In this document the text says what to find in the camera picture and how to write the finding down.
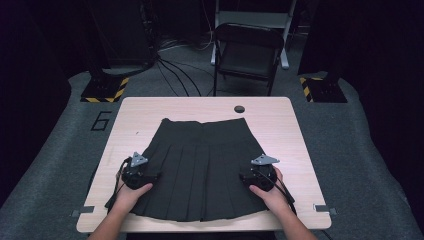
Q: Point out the black stand base striped tape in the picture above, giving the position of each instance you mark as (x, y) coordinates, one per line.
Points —
(321, 89)
(105, 88)

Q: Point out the person's right hand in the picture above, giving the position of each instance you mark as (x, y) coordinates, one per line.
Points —
(273, 195)

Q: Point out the grey tape strip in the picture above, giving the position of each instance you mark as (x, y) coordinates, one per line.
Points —
(83, 210)
(324, 209)

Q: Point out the black tape floor marking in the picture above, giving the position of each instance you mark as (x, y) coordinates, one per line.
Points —
(101, 120)

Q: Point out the person's left hand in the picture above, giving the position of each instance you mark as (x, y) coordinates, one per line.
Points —
(128, 196)

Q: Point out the black folding chair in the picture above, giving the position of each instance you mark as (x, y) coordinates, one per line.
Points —
(246, 56)

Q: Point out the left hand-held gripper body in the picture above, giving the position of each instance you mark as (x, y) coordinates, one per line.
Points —
(136, 173)

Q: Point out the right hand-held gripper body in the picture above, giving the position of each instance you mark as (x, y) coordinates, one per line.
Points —
(261, 173)

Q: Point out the black pleated skirt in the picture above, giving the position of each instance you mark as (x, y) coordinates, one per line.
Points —
(200, 166)

